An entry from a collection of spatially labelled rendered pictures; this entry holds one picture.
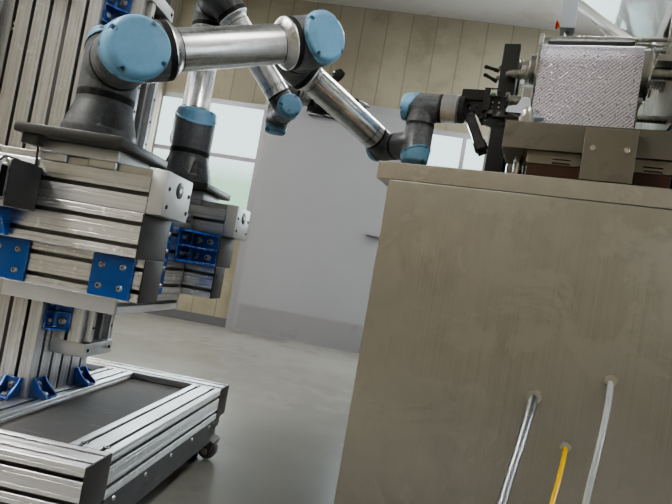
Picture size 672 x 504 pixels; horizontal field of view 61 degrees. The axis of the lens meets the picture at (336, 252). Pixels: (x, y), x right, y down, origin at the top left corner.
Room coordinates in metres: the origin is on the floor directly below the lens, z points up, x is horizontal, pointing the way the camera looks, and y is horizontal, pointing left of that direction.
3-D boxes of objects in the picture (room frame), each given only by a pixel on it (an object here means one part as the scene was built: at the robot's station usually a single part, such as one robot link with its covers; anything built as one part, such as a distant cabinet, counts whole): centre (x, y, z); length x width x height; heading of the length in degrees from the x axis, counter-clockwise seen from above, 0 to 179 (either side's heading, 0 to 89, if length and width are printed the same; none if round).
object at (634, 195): (2.36, -0.80, 0.88); 2.52 x 0.66 x 0.04; 160
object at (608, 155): (1.17, -0.52, 0.97); 0.10 x 0.03 x 0.11; 70
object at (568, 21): (1.99, -0.66, 1.66); 0.07 x 0.07 x 0.10; 70
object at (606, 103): (1.39, -0.53, 1.11); 0.23 x 0.01 x 0.18; 70
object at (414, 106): (1.53, -0.16, 1.11); 0.11 x 0.08 x 0.09; 70
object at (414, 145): (1.54, -0.15, 1.01); 0.11 x 0.08 x 0.11; 35
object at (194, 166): (1.70, 0.48, 0.87); 0.15 x 0.15 x 0.10
